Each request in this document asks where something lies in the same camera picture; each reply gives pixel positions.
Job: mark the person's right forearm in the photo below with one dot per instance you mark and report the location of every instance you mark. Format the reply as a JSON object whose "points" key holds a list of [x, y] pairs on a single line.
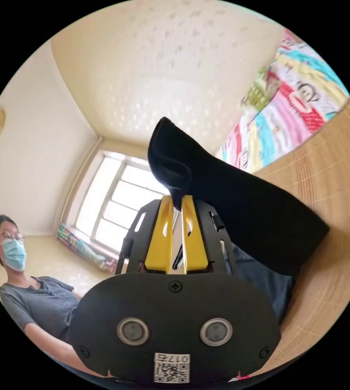
{"points": [[62, 350]]}

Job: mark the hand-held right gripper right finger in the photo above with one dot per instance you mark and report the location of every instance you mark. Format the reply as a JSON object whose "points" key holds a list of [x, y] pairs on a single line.
{"points": [[194, 246]]}

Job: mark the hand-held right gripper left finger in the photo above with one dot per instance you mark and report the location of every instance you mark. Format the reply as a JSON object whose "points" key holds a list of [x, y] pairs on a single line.
{"points": [[158, 243]]}

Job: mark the black long sleeve shirt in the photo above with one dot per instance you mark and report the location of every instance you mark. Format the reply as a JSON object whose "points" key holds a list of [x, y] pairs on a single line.
{"points": [[239, 207]]}

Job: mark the person's body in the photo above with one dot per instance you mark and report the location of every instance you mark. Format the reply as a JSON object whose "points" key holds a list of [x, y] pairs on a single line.
{"points": [[41, 301]]}

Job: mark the window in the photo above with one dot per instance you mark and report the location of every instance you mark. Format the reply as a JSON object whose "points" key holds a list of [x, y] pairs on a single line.
{"points": [[123, 201]]}

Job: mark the bed with woven mat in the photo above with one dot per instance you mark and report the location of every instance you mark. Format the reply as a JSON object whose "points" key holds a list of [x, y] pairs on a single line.
{"points": [[330, 213]]}

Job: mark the colourful striped folded blanket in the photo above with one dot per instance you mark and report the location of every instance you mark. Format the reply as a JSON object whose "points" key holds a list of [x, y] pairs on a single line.
{"points": [[83, 248]]}

